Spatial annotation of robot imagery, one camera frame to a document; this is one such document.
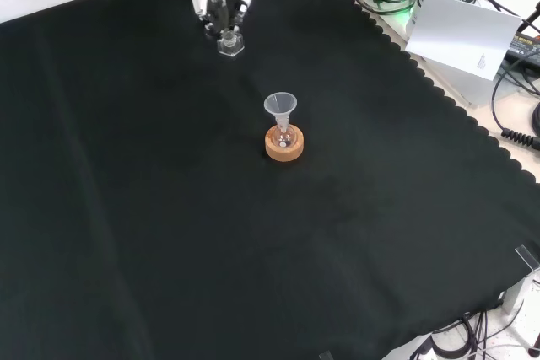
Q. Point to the clear graduated cylinder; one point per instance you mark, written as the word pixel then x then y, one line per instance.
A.
pixel 231 43

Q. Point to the black power adapter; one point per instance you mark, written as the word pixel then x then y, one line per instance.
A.
pixel 525 48

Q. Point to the clear plastic funnel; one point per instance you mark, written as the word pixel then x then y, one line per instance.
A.
pixel 280 105

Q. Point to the clear round-bottom flask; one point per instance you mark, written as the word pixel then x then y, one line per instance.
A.
pixel 283 137

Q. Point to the black cloth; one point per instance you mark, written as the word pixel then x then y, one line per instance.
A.
pixel 169 191

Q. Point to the white box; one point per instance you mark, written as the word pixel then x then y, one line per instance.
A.
pixel 468 82

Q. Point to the grey tape strip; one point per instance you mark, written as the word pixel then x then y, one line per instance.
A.
pixel 326 356

